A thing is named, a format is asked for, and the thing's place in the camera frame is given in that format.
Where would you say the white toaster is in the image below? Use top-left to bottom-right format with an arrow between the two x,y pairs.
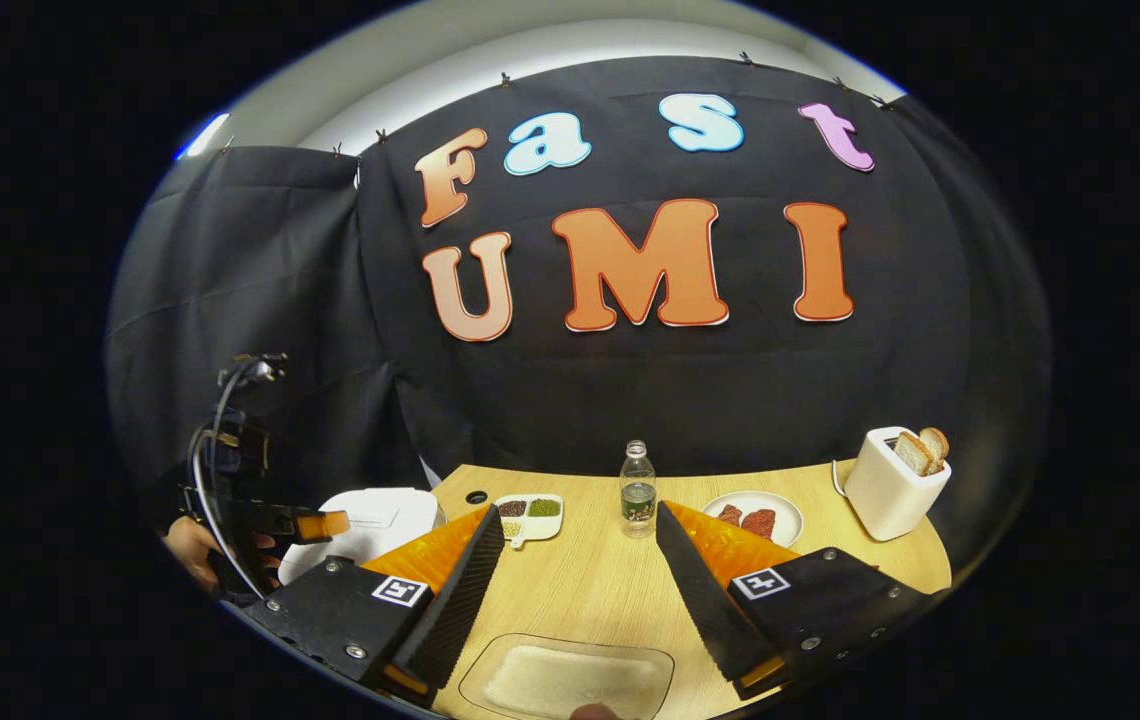
843,427 -> 952,542

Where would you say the black backdrop cloth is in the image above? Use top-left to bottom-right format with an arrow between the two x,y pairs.
108,57 -> 1051,581

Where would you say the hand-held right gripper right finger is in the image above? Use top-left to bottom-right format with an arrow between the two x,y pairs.
655,500 -> 931,691

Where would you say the ceiling light panel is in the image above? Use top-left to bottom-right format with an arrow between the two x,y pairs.
177,112 -> 231,161

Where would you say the clear tray of rice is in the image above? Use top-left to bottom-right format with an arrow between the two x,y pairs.
458,633 -> 676,720

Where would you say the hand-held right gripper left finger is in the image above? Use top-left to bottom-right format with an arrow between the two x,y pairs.
245,505 -> 507,706

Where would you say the white divided grain dish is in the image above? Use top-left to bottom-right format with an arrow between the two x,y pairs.
493,493 -> 565,549

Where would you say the white rice cooker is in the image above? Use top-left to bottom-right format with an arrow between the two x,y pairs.
278,487 -> 446,586

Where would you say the white round plate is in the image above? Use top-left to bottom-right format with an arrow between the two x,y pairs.
701,490 -> 805,549

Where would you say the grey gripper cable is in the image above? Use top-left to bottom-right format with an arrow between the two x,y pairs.
187,378 -> 267,601

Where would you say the clear plastic water bottle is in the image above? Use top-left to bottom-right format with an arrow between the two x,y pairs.
619,440 -> 658,539

